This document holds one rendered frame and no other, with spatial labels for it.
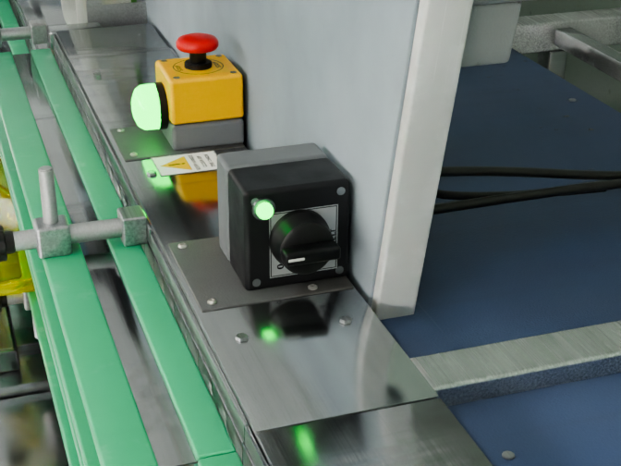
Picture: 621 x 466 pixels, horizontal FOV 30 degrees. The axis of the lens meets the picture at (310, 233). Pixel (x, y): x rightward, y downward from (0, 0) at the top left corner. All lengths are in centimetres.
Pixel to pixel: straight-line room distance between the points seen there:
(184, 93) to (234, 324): 33
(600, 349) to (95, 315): 36
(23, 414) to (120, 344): 48
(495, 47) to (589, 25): 81
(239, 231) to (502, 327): 20
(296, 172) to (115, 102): 43
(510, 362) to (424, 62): 21
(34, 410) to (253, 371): 58
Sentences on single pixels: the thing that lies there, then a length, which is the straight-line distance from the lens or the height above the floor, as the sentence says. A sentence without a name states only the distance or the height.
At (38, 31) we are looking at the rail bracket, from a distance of 151.
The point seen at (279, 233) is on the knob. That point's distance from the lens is 82.
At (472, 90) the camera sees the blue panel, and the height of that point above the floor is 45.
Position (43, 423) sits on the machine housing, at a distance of 128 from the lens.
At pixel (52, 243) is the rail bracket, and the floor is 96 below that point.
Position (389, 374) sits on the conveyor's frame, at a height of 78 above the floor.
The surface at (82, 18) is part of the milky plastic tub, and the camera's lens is 156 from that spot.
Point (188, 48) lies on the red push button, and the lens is 109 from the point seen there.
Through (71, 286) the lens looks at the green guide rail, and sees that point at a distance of 91.
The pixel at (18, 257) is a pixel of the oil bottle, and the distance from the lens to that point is 123.
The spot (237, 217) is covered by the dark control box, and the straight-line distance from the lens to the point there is 84.
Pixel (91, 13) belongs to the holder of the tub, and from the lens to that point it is 156.
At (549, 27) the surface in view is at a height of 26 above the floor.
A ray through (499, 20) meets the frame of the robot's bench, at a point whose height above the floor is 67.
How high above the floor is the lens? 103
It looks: 17 degrees down
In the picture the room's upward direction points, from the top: 98 degrees counter-clockwise
